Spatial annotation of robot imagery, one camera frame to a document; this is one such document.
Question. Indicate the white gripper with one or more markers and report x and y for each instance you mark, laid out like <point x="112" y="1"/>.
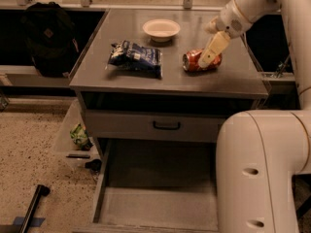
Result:
<point x="230" y="20"/>

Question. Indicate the crushed red coke can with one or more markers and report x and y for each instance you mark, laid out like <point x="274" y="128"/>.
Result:
<point x="190" y="62"/>

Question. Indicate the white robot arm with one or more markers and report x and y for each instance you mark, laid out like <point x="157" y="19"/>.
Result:
<point x="259" y="151"/>

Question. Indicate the grey metal drawer cabinet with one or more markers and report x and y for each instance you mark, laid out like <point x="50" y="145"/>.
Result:
<point x="233" y="87"/>

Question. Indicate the closed grey drawer front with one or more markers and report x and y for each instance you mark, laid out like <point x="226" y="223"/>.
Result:
<point x="139" y="126"/>

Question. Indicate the open grey lower drawer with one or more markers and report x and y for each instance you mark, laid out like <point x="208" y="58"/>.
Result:
<point x="155" y="187"/>

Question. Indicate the white paper bowl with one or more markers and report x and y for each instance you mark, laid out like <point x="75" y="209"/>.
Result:
<point x="161" y="30"/>

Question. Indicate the blue chip bag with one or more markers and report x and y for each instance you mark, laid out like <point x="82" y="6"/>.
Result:
<point x="133" y="57"/>

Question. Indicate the black backpack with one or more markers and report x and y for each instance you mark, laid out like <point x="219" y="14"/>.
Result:
<point x="51" y="39"/>

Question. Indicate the green snack bag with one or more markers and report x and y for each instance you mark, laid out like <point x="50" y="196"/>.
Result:
<point x="80" y="138"/>

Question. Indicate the clear plastic bin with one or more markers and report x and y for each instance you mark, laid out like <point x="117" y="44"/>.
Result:
<point x="65" y="148"/>

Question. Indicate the black bar on floor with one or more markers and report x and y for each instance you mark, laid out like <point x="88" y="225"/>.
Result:
<point x="41" y="191"/>

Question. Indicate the blue floor tape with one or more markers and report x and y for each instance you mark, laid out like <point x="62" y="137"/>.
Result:
<point x="36" y="221"/>

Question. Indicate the black drawer handle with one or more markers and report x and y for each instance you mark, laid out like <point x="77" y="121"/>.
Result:
<point x="166" y="126"/>

